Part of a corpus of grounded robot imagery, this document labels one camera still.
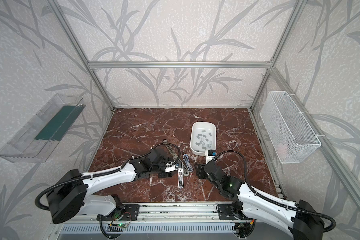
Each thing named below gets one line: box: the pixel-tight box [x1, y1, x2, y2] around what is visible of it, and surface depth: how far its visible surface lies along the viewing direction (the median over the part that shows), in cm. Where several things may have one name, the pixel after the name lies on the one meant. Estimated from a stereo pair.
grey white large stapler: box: [163, 138, 189, 173], surface depth 72 cm
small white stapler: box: [177, 169, 184, 189], surface depth 86 cm
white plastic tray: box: [190, 121, 217, 156], surface depth 104 cm
